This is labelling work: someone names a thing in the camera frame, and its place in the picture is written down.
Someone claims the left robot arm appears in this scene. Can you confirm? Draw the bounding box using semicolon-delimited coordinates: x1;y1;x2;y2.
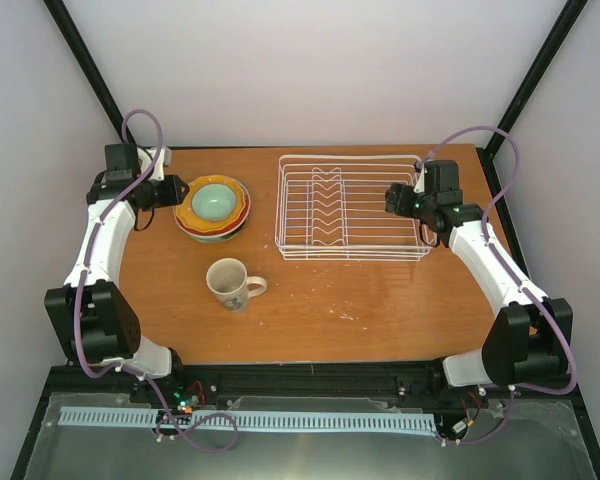
44;144;189;403

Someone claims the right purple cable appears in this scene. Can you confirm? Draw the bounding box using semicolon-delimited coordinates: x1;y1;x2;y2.
415;125;580;447

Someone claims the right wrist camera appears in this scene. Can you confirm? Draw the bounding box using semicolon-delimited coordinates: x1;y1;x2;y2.
414;160;426;194

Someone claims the black frame post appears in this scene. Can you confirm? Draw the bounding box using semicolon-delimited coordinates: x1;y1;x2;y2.
483;0;590;156
43;0;123;138

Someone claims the metal front panel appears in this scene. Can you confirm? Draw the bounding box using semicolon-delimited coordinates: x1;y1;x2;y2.
12;394;600;479

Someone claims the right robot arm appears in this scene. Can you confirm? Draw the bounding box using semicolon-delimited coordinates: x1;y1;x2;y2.
385;160;576;392

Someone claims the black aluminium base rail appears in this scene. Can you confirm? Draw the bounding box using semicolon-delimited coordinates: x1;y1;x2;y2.
44;362;579;416

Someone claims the mint green floral bowl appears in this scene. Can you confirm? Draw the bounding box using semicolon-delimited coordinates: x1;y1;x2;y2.
191;183;237;222

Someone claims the white bottom plate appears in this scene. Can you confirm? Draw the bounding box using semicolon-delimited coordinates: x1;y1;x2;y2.
173;211;249;244

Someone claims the cream dragon mug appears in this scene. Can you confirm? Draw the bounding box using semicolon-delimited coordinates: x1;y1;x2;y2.
205;258;268;313

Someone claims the light blue cable duct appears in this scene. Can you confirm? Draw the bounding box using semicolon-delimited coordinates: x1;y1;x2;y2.
57;406;436;436

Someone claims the left black frame post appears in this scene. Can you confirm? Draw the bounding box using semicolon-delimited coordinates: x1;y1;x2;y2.
43;0;123;138

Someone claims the right black frame post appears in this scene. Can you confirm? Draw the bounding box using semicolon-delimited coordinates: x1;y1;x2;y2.
483;0;590;156

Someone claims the orange dotted plate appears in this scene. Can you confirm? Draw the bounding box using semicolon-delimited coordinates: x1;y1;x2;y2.
174;174;248;236

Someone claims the white wire dish rack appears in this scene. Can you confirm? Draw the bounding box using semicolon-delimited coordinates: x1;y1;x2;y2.
275;154;437;262

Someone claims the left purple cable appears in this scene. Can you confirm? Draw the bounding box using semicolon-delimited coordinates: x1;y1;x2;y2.
73;108;240;454

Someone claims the purple cable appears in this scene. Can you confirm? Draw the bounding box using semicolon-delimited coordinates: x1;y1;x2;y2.
73;108;240;454
415;125;580;447

